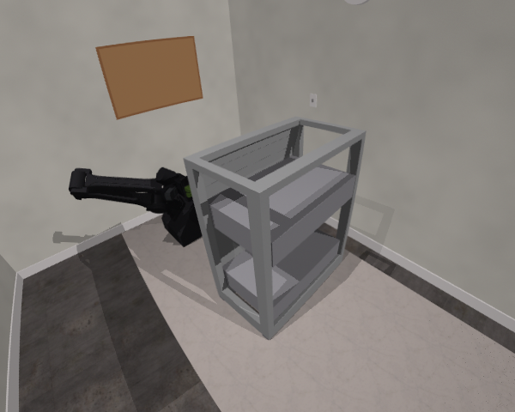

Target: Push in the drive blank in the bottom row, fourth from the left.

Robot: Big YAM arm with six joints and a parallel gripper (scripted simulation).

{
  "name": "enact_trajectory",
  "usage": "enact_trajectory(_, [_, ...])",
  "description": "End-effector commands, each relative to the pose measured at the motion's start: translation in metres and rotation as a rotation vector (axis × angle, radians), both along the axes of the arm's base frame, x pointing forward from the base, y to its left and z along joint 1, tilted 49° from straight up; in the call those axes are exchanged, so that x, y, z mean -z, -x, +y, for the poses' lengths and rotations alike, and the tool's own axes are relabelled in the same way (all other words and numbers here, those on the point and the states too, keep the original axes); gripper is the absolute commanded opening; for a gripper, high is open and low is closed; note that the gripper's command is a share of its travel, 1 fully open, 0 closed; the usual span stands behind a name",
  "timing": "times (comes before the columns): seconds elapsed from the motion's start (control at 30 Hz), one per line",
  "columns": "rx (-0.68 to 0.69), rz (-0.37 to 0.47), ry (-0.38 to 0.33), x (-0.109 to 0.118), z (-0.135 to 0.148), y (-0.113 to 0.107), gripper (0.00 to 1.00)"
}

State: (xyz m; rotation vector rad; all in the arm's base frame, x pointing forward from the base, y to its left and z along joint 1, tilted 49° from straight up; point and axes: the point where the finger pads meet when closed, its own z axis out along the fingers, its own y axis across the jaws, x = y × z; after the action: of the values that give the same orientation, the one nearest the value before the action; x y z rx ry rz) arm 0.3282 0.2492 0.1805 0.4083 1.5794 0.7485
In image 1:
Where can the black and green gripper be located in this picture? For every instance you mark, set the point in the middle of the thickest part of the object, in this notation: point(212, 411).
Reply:
point(186, 188)

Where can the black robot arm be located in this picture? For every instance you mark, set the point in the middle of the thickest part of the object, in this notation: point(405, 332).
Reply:
point(127, 190)

